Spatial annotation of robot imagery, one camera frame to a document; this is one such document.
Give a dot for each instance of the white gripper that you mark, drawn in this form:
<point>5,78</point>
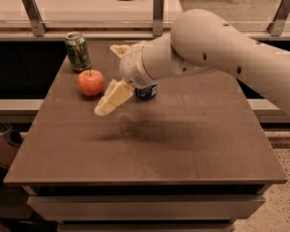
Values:
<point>132,65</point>

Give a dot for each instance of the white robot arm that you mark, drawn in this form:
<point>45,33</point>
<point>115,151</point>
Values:
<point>200,42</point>

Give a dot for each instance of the red apple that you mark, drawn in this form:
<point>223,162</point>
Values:
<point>90,82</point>

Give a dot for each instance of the blue soda can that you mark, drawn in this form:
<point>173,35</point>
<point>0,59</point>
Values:
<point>147,93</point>

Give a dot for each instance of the green soda can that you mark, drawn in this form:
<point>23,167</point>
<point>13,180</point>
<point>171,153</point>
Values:
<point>77,51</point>

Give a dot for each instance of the dark object at left floor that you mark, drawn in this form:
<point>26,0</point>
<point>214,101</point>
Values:
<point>10,142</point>

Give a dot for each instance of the grey cabinet drawer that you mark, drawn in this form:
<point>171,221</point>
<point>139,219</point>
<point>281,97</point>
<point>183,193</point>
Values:
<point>146,207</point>

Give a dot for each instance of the middle metal railing bracket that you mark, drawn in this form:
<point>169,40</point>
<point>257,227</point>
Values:
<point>158,9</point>

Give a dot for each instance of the metal railing bracket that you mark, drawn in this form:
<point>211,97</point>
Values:
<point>158,9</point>
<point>276,26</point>
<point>36,22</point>

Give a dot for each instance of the left metal railing bracket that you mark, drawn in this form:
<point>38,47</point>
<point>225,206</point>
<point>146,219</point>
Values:
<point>36,22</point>

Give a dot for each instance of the right metal railing bracket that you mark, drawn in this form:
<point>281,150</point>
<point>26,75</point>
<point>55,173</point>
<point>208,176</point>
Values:
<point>276,26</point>

